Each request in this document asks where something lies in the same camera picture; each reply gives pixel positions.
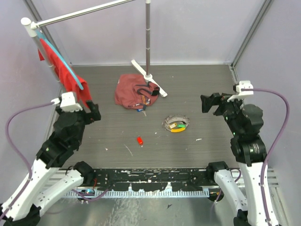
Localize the aluminium frame post right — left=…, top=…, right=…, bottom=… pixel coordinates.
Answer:
left=230, top=0, right=274, bottom=70

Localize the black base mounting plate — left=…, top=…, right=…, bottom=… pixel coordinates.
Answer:
left=82, top=168, right=218, bottom=192

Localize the white metal clothes rack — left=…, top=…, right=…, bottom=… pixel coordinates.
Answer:
left=20, top=0, right=154, bottom=82

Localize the blue tagged key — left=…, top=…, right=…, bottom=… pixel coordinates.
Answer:
left=136, top=105, right=147, bottom=117

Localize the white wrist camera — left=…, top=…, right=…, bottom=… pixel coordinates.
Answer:
left=51, top=92, right=83, bottom=112
left=227, top=81, right=254, bottom=102

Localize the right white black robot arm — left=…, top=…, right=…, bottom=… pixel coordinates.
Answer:
left=200, top=93, right=280, bottom=226

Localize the white slotted cable duct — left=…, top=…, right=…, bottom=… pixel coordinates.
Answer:
left=63, top=186, right=210, bottom=198

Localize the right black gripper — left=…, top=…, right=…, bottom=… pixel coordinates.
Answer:
left=200, top=91, right=244, bottom=135

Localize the black tagged key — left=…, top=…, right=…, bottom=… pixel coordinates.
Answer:
left=166, top=120, right=177, bottom=126

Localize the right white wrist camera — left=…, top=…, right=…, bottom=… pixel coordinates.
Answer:
left=227, top=81, right=254, bottom=102

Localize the red hanging cloth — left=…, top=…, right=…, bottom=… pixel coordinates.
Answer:
left=40, top=39, right=92, bottom=107

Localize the aluminium frame post left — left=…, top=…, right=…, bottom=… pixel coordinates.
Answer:
left=23, top=0, right=71, bottom=63

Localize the red tagged key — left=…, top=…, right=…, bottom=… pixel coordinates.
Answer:
left=137, top=136, right=143, bottom=146

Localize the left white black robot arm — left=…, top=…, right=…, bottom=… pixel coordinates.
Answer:
left=0, top=100, right=101, bottom=226

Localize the maroon cloth bag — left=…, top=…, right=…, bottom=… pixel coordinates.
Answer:
left=114, top=74, right=160, bottom=110

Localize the blue clothes hanger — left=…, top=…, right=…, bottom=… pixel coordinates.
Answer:
left=35, top=29, right=84, bottom=90

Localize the keyring with yellow tag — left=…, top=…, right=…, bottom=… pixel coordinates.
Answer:
left=162, top=114, right=190, bottom=133

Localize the green tagged key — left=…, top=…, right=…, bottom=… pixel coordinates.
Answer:
left=177, top=124, right=186, bottom=129

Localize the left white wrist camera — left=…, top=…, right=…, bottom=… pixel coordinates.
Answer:
left=51, top=92, right=83, bottom=112

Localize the aluminium frame post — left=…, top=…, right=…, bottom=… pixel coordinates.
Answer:
left=23, top=0, right=71, bottom=63
left=230, top=0, right=274, bottom=70

